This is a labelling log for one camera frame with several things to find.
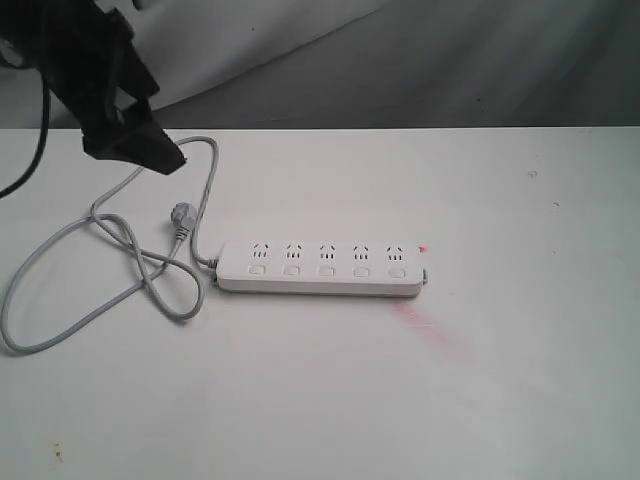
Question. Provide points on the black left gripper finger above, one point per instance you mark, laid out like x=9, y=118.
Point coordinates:
x=144, y=143
x=103, y=137

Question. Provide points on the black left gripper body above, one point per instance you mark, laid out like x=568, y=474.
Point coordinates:
x=85, y=56

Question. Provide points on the white five-outlet power strip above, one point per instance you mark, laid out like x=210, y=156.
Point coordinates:
x=321, y=267

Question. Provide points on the grey power plug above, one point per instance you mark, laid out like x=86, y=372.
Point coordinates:
x=183, y=218

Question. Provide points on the grey backdrop cloth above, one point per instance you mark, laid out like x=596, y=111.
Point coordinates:
x=390, y=64

